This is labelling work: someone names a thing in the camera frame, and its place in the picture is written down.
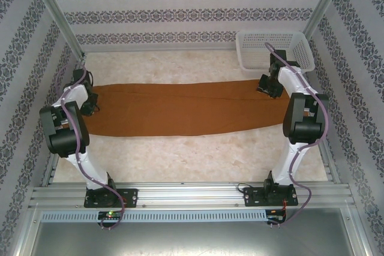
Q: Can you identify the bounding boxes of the white plastic mesh basket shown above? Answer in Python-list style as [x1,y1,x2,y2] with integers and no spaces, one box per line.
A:
[235,31,316,73]

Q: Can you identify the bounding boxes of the brown long pants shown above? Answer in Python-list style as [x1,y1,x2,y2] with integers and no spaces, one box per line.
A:
[88,78,313,138]

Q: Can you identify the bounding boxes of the left controller board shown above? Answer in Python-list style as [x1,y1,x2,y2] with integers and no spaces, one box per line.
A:
[98,210,124,220]

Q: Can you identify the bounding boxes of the controller board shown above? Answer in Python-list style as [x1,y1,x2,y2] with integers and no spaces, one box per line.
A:
[266,209,287,219]
[98,210,124,220]

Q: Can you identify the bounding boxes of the right controller board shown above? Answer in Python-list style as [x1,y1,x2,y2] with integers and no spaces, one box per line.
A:
[266,209,287,219]

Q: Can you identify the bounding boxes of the aluminium mounting beam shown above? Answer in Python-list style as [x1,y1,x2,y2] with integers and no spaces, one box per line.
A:
[28,181,356,209]

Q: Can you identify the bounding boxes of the grey metal sheet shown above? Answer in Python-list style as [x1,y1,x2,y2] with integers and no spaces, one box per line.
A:
[17,221,371,256]

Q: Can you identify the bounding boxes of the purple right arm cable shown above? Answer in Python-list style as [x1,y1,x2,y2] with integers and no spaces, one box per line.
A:
[265,42,331,230]

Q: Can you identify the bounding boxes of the aluminium back rail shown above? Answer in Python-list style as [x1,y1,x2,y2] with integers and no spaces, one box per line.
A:
[83,46,239,53]

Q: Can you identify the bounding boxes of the aluminium frame post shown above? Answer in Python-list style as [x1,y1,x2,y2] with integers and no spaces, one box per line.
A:
[25,0,88,61]
[301,0,352,40]

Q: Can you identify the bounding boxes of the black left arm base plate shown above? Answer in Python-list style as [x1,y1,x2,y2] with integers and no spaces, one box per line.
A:
[83,188,139,209]

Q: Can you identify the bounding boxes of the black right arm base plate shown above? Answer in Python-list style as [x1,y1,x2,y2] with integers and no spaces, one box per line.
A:
[242,184,299,208]

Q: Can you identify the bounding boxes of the white slotted cable duct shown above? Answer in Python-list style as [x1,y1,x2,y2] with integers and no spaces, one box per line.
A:
[40,209,268,222]

